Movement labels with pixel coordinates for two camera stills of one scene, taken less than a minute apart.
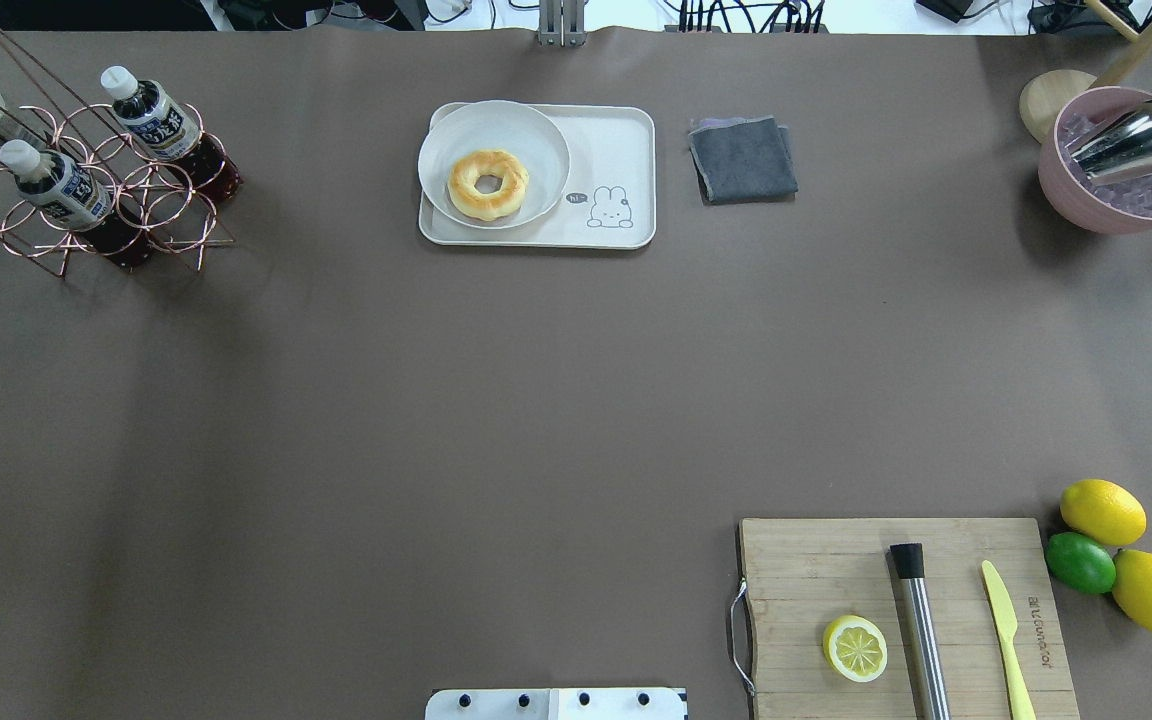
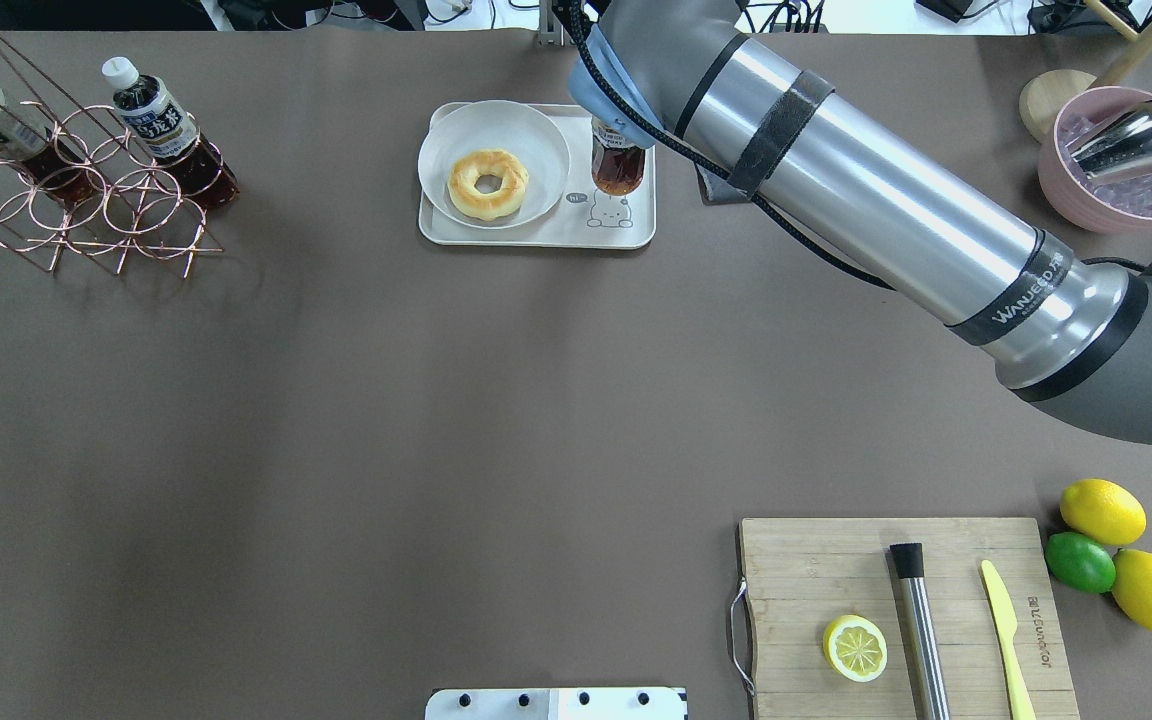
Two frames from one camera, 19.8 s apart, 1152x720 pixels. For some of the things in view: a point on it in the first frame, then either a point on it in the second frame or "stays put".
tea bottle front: [74, 198] → [617, 161]
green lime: [1081, 563] stays put
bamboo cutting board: [803, 574] stays put
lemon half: [855, 648] stays put
